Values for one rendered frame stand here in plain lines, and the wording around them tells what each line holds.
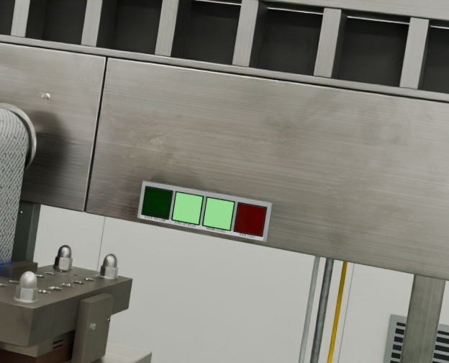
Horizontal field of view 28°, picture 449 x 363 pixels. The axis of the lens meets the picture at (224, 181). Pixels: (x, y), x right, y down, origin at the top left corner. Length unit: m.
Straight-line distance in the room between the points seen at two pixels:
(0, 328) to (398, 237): 0.68
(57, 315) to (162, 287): 2.74
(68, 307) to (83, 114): 0.42
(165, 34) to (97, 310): 0.52
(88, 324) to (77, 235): 2.80
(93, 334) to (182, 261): 2.59
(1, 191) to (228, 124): 0.42
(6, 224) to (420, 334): 0.80
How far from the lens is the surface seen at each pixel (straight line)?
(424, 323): 1.76
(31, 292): 1.42
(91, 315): 1.54
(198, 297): 4.14
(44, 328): 1.44
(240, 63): 1.65
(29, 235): 1.80
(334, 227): 1.60
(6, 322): 1.41
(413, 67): 1.60
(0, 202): 1.64
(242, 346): 4.11
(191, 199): 1.65
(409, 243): 1.59
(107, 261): 1.71
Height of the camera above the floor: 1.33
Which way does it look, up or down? 3 degrees down
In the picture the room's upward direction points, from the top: 9 degrees clockwise
